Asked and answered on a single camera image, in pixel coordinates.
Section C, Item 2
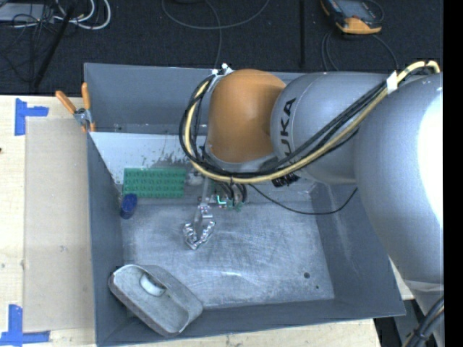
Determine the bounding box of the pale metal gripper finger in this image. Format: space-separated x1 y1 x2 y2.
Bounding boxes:
182 206 203 250
197 206 217 250

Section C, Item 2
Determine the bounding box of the grey metal bin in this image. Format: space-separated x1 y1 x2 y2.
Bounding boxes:
83 62 407 347

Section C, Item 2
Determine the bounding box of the green studded flat block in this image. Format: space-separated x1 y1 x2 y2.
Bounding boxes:
122 167 187 200

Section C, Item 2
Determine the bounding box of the white round piece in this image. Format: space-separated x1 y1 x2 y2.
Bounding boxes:
140 271 168 298

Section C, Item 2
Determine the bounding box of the dark blue small cylinder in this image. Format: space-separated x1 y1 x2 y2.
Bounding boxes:
119 193 139 220

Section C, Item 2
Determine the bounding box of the grey oblong tray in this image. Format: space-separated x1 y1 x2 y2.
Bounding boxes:
107 263 205 337

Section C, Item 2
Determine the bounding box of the pale flat board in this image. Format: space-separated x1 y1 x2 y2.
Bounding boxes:
22 116 97 334

